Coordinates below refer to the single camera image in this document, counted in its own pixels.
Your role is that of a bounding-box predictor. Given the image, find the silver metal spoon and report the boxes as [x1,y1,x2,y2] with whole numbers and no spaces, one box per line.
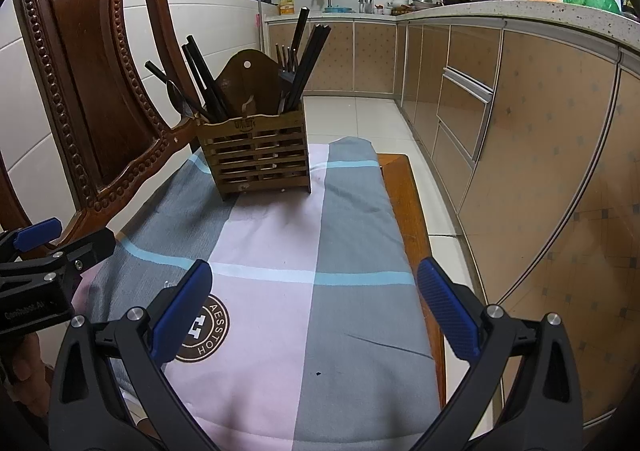
[166,80,194,120]

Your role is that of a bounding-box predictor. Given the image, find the speckled kitchen countertop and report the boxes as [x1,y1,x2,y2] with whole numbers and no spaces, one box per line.
[265,0,640,59]

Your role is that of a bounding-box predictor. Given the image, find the black handled fork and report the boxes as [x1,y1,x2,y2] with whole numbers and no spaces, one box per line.
[275,44,300,88]

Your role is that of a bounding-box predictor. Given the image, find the beige kitchen base cabinets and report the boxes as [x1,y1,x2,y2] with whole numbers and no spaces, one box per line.
[265,13,640,434]

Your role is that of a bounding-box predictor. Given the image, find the bundle of black chopsticks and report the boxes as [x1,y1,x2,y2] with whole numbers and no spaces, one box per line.
[145,6,332,124]

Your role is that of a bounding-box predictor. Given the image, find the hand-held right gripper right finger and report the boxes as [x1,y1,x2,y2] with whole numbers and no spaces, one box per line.
[410,257,583,451]

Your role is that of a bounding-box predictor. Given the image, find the person's left hand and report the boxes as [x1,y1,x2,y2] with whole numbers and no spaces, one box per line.
[7,331,53,400]

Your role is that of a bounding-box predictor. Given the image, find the grey pink checked cloth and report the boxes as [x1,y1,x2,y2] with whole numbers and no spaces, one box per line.
[70,136,444,451]

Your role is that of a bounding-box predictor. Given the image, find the carved brown wooden chair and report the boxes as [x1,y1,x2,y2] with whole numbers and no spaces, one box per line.
[0,0,447,412]

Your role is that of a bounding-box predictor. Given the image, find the brown wooden utensil holder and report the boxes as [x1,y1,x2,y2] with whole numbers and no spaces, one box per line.
[196,49,312,202]

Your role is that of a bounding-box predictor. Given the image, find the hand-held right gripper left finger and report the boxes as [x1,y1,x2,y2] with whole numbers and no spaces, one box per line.
[48,259,221,451]

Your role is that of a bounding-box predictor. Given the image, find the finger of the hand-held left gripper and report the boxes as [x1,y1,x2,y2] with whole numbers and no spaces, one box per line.
[47,229,117,278]
[0,217,63,263]

